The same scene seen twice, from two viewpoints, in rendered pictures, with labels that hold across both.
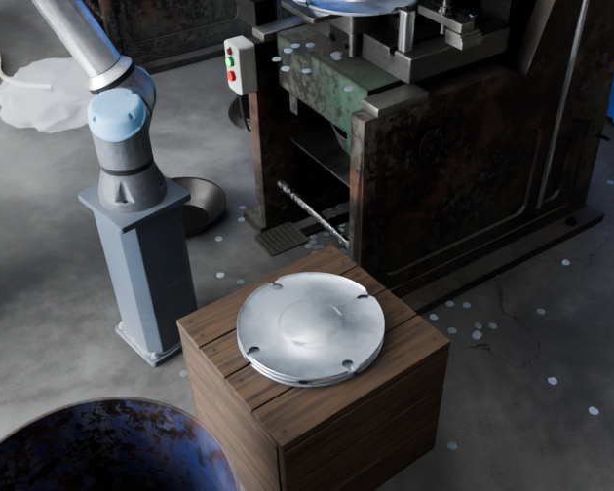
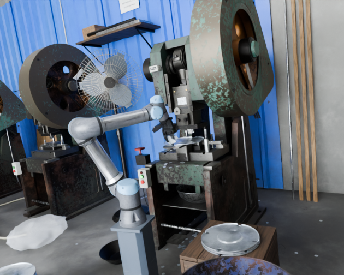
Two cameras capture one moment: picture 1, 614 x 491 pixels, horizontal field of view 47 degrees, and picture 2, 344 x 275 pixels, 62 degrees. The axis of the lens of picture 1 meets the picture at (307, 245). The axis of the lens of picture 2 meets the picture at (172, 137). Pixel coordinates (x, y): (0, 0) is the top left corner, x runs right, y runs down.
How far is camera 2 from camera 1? 82 cm
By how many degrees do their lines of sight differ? 38
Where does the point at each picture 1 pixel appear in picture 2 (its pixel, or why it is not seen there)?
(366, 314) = (244, 228)
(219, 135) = not seen: hidden behind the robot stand
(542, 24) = (236, 141)
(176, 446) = not seen: outside the picture
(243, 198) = not seen: hidden behind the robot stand
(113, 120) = (131, 186)
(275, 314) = (215, 239)
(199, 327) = (190, 253)
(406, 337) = (262, 231)
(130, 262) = (139, 250)
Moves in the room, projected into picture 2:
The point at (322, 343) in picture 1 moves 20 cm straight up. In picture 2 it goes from (239, 239) to (236, 201)
